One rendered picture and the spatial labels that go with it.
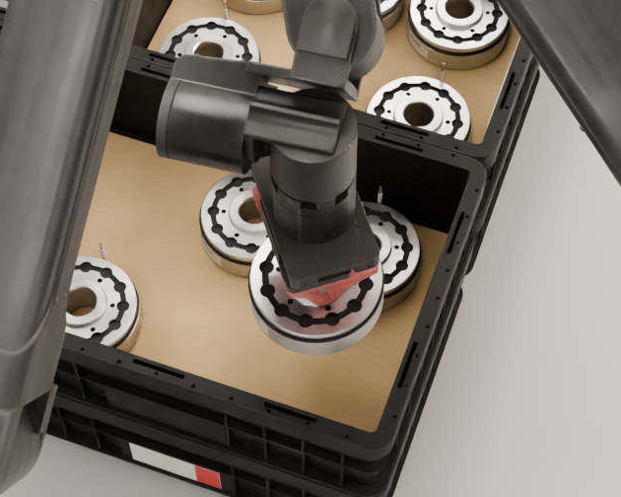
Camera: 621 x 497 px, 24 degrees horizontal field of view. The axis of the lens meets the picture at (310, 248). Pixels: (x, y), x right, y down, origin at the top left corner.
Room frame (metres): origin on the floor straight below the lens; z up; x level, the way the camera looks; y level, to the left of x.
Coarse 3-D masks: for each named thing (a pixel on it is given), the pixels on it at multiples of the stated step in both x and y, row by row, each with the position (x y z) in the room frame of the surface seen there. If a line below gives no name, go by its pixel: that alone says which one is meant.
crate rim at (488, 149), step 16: (144, 48) 0.86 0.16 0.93; (528, 48) 0.86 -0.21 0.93; (160, 64) 0.84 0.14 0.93; (512, 64) 0.84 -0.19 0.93; (528, 64) 0.86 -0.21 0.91; (512, 80) 0.84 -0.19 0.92; (512, 96) 0.81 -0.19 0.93; (368, 112) 0.79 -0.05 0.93; (496, 112) 0.79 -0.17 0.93; (512, 112) 0.80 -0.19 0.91; (384, 128) 0.77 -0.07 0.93; (400, 128) 0.77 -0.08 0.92; (416, 128) 0.77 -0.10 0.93; (496, 128) 0.77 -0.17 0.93; (432, 144) 0.75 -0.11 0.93; (448, 144) 0.75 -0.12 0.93; (464, 144) 0.75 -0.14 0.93; (480, 144) 0.75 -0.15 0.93; (496, 144) 0.75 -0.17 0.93; (480, 160) 0.74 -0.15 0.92
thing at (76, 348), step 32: (128, 64) 0.84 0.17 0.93; (448, 160) 0.73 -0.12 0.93; (480, 192) 0.70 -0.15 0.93; (448, 256) 0.63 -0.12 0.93; (448, 288) 0.61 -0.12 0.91; (416, 320) 0.57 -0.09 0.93; (64, 352) 0.55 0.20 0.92; (96, 352) 0.54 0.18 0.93; (128, 352) 0.54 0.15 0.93; (416, 352) 0.54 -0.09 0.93; (160, 384) 0.52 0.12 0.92; (192, 384) 0.51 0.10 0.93; (256, 416) 0.49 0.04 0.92; (288, 416) 0.48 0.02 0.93; (320, 416) 0.48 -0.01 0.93; (384, 416) 0.48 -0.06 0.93; (352, 448) 0.46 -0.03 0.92; (384, 448) 0.46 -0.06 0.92
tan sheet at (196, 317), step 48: (144, 144) 0.82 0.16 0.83; (96, 192) 0.77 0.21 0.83; (144, 192) 0.77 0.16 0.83; (192, 192) 0.77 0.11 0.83; (96, 240) 0.71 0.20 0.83; (144, 240) 0.71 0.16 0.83; (192, 240) 0.71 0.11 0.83; (432, 240) 0.71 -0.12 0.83; (144, 288) 0.66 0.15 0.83; (192, 288) 0.66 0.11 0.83; (240, 288) 0.66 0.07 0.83; (144, 336) 0.61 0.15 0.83; (192, 336) 0.61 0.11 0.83; (240, 336) 0.61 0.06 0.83; (384, 336) 0.61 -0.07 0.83; (240, 384) 0.56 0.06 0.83; (288, 384) 0.56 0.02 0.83; (336, 384) 0.56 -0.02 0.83; (384, 384) 0.56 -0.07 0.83
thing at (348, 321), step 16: (256, 256) 0.56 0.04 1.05; (272, 256) 0.57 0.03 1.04; (256, 272) 0.55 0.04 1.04; (272, 272) 0.55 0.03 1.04; (256, 288) 0.54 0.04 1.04; (272, 288) 0.54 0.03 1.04; (352, 288) 0.54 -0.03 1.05; (368, 288) 0.54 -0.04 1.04; (256, 304) 0.52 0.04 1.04; (272, 304) 0.53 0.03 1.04; (288, 304) 0.52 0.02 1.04; (304, 304) 0.52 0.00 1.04; (336, 304) 0.52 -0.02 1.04; (352, 304) 0.53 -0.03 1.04; (368, 304) 0.52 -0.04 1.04; (272, 320) 0.51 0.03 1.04; (288, 320) 0.51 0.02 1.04; (304, 320) 0.51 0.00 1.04; (320, 320) 0.51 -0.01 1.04; (336, 320) 0.51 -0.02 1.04; (352, 320) 0.51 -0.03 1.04; (304, 336) 0.50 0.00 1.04; (320, 336) 0.50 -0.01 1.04
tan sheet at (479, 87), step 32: (192, 0) 1.01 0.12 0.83; (160, 32) 0.97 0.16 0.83; (256, 32) 0.97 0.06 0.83; (384, 32) 0.97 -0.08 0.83; (512, 32) 0.97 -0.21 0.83; (288, 64) 0.92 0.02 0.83; (384, 64) 0.92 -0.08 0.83; (416, 64) 0.92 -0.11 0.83; (480, 96) 0.88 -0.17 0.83; (480, 128) 0.84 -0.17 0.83
